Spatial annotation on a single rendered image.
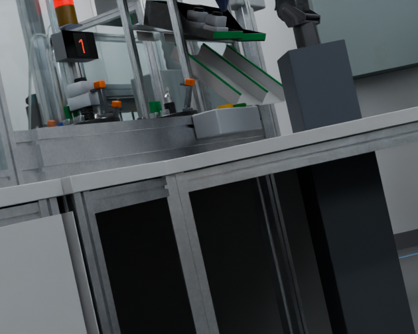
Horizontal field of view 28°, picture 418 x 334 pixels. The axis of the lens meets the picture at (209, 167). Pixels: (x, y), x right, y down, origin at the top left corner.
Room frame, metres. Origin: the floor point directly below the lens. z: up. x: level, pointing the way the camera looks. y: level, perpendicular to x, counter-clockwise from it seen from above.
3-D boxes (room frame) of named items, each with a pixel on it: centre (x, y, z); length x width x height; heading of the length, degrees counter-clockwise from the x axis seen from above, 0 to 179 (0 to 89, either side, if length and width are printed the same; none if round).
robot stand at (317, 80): (2.02, -0.30, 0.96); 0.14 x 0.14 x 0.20; 7
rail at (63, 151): (1.89, 0.08, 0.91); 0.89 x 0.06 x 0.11; 149
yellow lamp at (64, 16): (2.10, 0.27, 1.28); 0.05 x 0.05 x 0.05
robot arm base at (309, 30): (2.02, -0.30, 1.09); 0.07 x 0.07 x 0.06; 7
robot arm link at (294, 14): (2.02, -0.29, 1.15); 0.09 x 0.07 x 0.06; 145
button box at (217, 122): (2.02, -0.07, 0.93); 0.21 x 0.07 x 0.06; 149
